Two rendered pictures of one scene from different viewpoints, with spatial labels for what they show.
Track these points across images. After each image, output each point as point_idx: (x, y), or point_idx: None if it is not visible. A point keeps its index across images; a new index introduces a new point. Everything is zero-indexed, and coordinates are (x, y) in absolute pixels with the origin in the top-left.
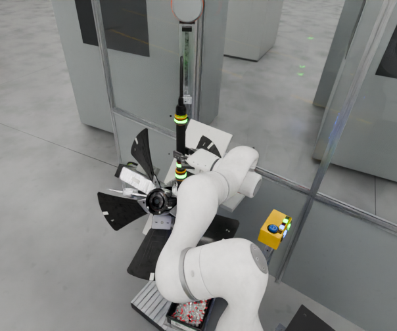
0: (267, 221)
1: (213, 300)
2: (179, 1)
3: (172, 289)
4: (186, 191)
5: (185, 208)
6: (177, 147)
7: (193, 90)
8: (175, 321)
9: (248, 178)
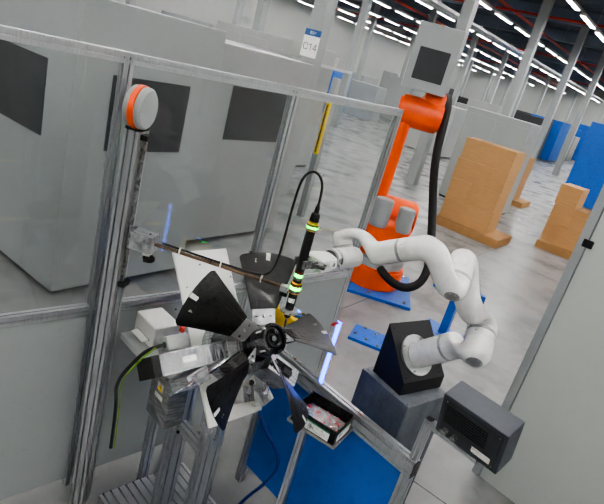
0: None
1: None
2: (144, 105)
3: (468, 285)
4: (437, 241)
5: (445, 248)
6: (306, 256)
7: (103, 222)
8: (340, 432)
9: (357, 250)
